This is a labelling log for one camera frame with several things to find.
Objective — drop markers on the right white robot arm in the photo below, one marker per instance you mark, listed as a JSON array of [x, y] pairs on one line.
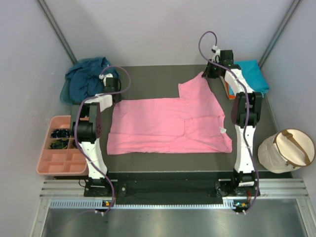
[[245, 115]]

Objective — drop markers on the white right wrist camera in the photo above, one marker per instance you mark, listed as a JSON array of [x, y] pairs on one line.
[[216, 56]]

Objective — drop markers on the dark patterned item front left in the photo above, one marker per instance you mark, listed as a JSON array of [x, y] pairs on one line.
[[59, 144]]

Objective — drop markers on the folded turquoise t shirt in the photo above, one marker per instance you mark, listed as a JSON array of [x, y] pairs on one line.
[[253, 76]]

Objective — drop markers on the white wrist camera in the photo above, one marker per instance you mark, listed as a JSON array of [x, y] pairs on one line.
[[216, 56], [103, 78]]

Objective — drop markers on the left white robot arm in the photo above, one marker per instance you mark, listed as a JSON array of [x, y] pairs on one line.
[[86, 129]]

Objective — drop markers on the dark blue t shirt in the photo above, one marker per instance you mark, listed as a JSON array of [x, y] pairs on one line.
[[83, 78]]

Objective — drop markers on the folded beige t shirt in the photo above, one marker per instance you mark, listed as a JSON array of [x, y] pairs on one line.
[[226, 88]]

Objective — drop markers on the pink compartment tray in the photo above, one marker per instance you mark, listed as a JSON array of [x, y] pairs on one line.
[[66, 162]]

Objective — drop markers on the pink t shirt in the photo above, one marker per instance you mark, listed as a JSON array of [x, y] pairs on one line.
[[191, 123]]

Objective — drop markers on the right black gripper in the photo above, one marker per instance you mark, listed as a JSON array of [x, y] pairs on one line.
[[207, 73]]

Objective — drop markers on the grey slotted cable duct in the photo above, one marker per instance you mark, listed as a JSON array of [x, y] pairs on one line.
[[101, 204]]

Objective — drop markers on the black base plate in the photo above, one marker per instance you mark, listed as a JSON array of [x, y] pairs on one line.
[[155, 185]]

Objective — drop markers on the teal plastic basket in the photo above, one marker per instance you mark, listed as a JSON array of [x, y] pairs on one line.
[[64, 95]]

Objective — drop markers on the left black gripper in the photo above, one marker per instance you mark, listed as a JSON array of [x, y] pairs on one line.
[[119, 98]]

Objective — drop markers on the folded orange t shirt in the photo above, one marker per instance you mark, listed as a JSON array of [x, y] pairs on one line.
[[229, 82]]

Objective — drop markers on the dark patterned item back left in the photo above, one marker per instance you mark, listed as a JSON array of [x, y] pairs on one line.
[[60, 133]]

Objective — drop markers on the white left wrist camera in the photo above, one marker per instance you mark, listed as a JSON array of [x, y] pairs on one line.
[[103, 78]]

